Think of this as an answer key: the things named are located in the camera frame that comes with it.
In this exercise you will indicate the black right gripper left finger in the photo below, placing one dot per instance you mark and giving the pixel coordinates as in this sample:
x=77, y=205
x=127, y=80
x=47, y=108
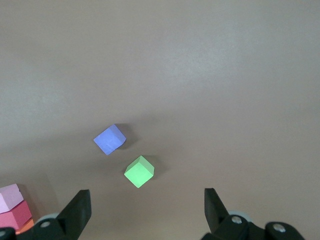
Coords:
x=75, y=215

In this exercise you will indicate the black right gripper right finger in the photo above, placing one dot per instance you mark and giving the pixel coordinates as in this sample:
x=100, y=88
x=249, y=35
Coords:
x=217, y=220

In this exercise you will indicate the orange foam cube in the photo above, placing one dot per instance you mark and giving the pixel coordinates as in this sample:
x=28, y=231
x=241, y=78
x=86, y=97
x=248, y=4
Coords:
x=27, y=226

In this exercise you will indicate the crimson foam cube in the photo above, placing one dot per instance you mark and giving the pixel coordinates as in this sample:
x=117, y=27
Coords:
x=17, y=216

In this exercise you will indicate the pink foam cube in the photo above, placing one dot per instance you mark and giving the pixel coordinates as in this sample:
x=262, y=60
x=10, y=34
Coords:
x=8, y=200

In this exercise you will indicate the green foam cube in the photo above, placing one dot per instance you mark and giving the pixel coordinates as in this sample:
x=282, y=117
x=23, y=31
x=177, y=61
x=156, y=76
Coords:
x=137, y=173

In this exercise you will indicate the purple foam cube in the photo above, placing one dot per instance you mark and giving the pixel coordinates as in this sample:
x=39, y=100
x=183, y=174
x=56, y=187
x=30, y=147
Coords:
x=108, y=140

